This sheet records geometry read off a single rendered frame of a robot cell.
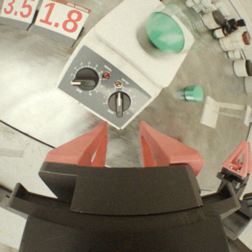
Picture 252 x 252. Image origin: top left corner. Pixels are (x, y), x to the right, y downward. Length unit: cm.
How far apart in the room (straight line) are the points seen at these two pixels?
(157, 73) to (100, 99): 8
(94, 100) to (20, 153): 17
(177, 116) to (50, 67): 28
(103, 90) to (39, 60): 13
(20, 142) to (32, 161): 4
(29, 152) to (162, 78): 25
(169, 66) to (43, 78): 20
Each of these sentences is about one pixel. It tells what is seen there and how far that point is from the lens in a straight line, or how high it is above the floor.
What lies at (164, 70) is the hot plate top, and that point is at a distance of 18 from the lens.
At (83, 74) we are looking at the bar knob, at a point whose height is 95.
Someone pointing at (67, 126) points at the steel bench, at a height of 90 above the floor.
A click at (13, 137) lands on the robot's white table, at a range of 27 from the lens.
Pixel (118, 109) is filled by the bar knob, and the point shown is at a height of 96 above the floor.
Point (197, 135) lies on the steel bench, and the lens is 39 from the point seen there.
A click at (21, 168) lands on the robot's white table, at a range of 29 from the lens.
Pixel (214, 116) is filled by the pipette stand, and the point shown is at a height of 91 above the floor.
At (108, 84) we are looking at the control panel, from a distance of 18.
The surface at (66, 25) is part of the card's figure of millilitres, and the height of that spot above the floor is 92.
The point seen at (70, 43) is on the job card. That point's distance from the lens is 24.
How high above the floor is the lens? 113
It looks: 66 degrees down
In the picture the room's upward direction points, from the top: 122 degrees clockwise
